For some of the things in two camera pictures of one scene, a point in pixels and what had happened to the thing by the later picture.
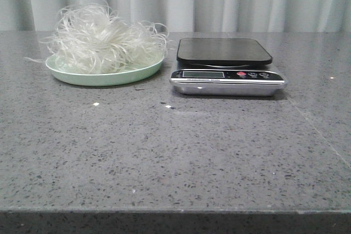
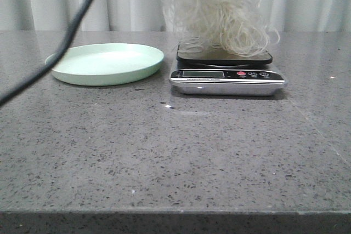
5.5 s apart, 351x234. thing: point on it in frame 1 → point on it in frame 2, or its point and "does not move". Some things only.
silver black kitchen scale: x=225 y=67 does not move
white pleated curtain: x=188 y=1 does not move
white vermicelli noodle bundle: x=91 y=38 → x=219 y=11
